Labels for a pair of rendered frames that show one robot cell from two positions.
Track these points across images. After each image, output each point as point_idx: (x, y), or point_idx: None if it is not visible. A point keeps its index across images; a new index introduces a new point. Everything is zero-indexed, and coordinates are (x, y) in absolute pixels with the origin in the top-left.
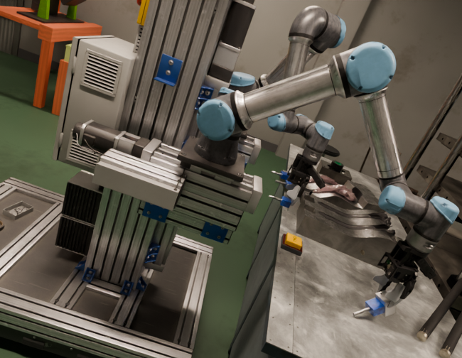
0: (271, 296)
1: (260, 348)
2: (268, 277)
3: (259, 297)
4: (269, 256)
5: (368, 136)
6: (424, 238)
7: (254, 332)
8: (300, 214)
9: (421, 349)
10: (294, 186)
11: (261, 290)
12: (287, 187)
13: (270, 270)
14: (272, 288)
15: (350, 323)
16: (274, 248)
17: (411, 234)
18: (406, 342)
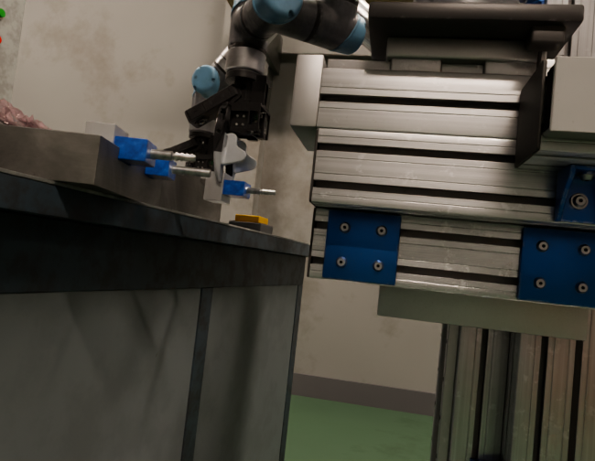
0: (308, 243)
1: (281, 317)
2: (212, 347)
3: (216, 386)
4: (154, 380)
5: (270, 40)
6: (190, 124)
7: (254, 365)
8: (198, 199)
9: None
10: (229, 148)
11: (209, 382)
12: (241, 157)
13: (208, 339)
14: (304, 242)
15: None
16: (161, 346)
17: (214, 125)
18: None
